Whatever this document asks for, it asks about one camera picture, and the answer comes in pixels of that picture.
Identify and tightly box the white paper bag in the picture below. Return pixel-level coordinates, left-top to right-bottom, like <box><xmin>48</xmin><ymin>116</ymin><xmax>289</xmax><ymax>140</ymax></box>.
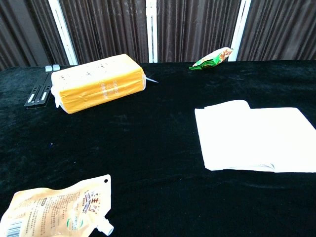
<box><xmin>194</xmin><ymin>99</ymin><xmax>316</xmax><ymax>173</ymax></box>

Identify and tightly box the black velvet tablecloth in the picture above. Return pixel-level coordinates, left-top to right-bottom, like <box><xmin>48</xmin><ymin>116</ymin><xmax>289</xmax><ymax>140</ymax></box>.
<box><xmin>0</xmin><ymin>60</ymin><xmax>316</xmax><ymax>237</ymax></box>

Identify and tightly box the orange tissue pack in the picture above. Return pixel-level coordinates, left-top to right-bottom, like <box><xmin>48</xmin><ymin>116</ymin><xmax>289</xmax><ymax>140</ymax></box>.
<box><xmin>50</xmin><ymin>53</ymin><xmax>159</xmax><ymax>115</ymax></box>

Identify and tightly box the green snack packet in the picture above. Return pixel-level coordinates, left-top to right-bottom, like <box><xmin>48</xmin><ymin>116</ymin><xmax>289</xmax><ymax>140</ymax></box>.
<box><xmin>189</xmin><ymin>47</ymin><xmax>234</xmax><ymax>71</ymax></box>

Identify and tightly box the dark brown pleated curtain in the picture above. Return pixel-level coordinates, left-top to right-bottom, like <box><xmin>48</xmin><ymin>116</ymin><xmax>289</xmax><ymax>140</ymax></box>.
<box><xmin>0</xmin><ymin>0</ymin><xmax>316</xmax><ymax>72</ymax></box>

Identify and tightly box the black folding phone stand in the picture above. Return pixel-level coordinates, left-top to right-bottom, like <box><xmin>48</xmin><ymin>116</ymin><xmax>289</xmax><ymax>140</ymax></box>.
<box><xmin>24</xmin><ymin>64</ymin><xmax>61</xmax><ymax>108</ymax></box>

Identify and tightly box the beige spouted drink pouch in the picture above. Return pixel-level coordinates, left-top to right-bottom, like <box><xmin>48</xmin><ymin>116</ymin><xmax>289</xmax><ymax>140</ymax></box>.
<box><xmin>0</xmin><ymin>174</ymin><xmax>115</xmax><ymax>237</ymax></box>

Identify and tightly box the white frame post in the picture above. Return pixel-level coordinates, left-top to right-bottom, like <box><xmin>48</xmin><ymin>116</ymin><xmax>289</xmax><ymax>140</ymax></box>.
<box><xmin>145</xmin><ymin>0</ymin><xmax>158</xmax><ymax>64</ymax></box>
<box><xmin>228</xmin><ymin>0</ymin><xmax>252</xmax><ymax>62</ymax></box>
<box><xmin>47</xmin><ymin>0</ymin><xmax>79</xmax><ymax>66</ymax></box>

